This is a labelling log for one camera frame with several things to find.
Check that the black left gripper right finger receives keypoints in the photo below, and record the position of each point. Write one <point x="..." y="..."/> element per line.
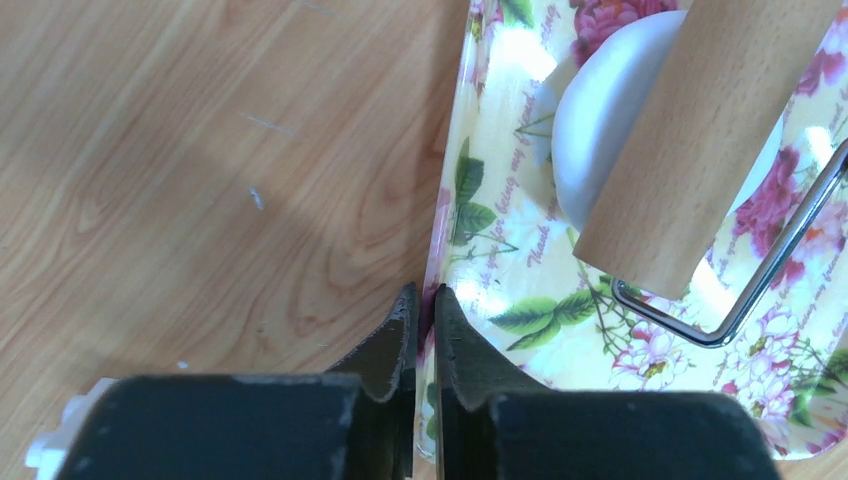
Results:
<point x="497" y="422"/>

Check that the white and blue toy block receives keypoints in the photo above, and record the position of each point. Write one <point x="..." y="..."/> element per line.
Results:
<point x="48" y="450"/>

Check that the white dough ball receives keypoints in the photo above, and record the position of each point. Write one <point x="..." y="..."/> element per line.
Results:
<point x="596" y="113"/>

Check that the wooden rolling pin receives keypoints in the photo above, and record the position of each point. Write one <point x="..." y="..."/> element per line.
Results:
<point x="724" y="85"/>

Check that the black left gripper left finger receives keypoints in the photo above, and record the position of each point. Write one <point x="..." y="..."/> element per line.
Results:
<point x="352" y="421"/>

